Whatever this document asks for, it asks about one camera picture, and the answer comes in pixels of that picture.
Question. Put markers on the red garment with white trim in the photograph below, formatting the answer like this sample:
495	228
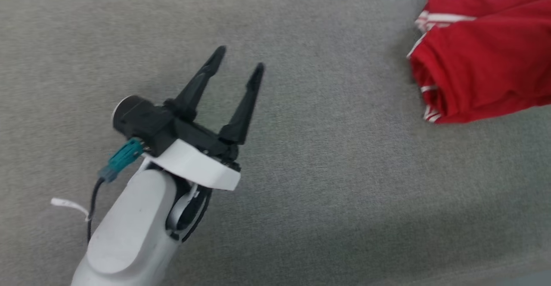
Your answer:
486	62

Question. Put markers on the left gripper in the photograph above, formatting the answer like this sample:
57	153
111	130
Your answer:
198	161

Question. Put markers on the grey fabric sofa cushion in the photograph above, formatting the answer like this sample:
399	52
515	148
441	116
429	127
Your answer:
323	169

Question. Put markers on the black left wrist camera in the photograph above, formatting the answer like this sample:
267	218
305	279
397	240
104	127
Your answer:
142	122

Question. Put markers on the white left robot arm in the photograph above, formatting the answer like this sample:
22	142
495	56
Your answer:
129	234

